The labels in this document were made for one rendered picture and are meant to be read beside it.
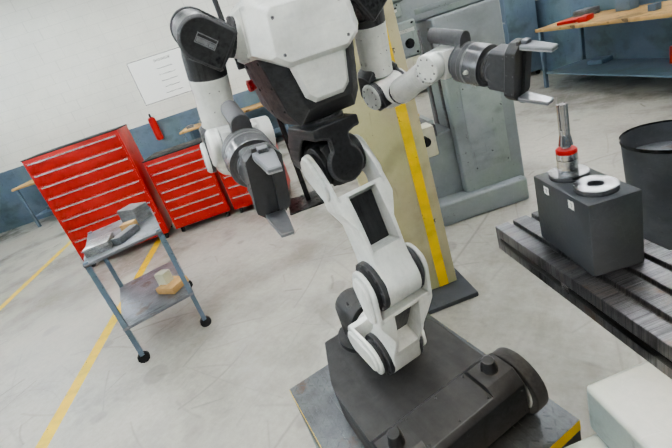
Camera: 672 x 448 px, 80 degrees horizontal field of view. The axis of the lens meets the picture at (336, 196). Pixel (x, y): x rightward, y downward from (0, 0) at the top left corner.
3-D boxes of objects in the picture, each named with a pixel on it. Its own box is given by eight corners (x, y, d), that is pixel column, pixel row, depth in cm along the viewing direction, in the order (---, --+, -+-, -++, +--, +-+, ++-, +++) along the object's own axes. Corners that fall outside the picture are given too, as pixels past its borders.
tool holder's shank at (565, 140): (568, 151, 96) (564, 106, 92) (555, 150, 98) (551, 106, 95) (576, 146, 97) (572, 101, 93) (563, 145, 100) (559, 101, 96)
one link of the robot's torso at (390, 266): (364, 311, 114) (294, 162, 112) (413, 281, 120) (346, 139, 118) (388, 320, 99) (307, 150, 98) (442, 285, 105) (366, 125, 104)
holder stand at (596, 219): (593, 277, 92) (587, 200, 85) (540, 236, 113) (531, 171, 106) (645, 262, 92) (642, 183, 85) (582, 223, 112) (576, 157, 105)
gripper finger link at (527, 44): (550, 53, 71) (518, 50, 76) (560, 46, 73) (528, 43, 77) (550, 44, 70) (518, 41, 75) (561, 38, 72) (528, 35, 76)
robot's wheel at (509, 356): (490, 387, 138) (480, 343, 131) (500, 379, 140) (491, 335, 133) (542, 428, 121) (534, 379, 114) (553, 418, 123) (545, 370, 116)
